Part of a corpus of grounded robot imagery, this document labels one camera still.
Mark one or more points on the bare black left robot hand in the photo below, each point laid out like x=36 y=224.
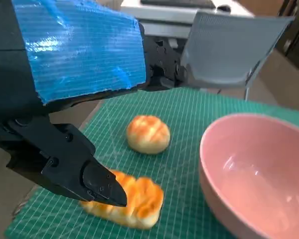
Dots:
x=77 y=49

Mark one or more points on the round toy bread bun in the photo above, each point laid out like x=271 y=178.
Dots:
x=148 y=134

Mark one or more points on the long striped toy bread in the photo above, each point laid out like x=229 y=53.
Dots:
x=139 y=199

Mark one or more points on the pink bowl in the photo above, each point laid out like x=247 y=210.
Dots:
x=251 y=174

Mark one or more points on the white desk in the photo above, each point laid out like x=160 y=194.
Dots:
x=164 y=27

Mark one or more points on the black keyboard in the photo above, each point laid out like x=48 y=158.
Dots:
x=177 y=3

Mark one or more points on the green cutting mat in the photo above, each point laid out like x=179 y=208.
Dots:
x=184 y=119

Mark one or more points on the grey mesh chair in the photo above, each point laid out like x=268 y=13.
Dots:
x=226 y=49

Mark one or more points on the black computer mouse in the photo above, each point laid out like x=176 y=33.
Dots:
x=224 y=8

